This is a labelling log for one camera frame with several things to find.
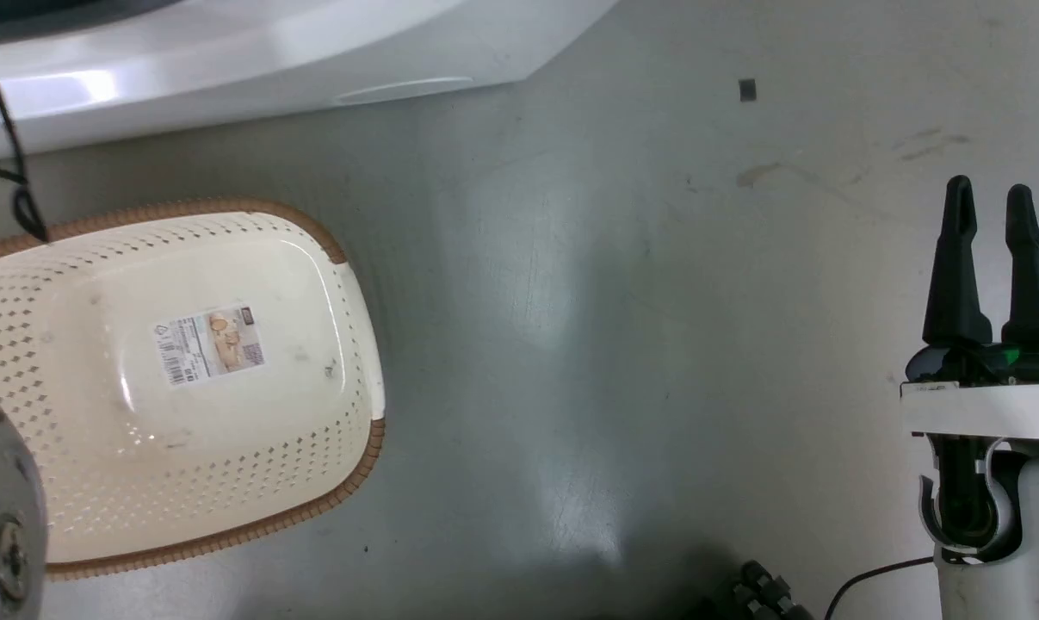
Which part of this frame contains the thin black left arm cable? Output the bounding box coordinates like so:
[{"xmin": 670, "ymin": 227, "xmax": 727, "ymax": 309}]
[{"xmin": 0, "ymin": 41, "xmax": 50, "ymax": 244}]

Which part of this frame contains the printed label sticker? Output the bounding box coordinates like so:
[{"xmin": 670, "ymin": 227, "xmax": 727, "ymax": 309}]
[{"xmin": 151, "ymin": 306, "xmax": 267, "ymax": 388}]

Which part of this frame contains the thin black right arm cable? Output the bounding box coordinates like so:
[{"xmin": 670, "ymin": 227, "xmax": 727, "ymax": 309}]
[{"xmin": 824, "ymin": 556, "xmax": 938, "ymax": 620}]

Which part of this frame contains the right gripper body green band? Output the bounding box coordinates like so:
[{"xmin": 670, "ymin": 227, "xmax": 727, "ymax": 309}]
[{"xmin": 900, "ymin": 343, "xmax": 1039, "ymax": 443}]

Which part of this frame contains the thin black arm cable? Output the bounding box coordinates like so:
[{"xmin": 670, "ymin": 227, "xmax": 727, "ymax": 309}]
[
  {"xmin": 0, "ymin": 41, "xmax": 50, "ymax": 244},
  {"xmin": 824, "ymin": 556, "xmax": 938, "ymax": 620}
]

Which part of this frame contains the cream perforated laundry basket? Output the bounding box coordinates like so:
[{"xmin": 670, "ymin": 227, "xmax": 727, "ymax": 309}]
[{"xmin": 0, "ymin": 199, "xmax": 387, "ymax": 580}]

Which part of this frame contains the white washing machine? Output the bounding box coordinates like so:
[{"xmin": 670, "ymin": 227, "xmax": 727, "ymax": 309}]
[{"xmin": 0, "ymin": 0, "xmax": 620, "ymax": 162}]

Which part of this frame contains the black ribbed connector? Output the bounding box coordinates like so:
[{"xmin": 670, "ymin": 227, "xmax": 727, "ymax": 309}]
[{"xmin": 707, "ymin": 560, "xmax": 816, "ymax": 620}]

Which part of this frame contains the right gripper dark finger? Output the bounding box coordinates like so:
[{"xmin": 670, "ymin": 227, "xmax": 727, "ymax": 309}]
[
  {"xmin": 999, "ymin": 183, "xmax": 1039, "ymax": 350},
  {"xmin": 922, "ymin": 175, "xmax": 994, "ymax": 350}
]

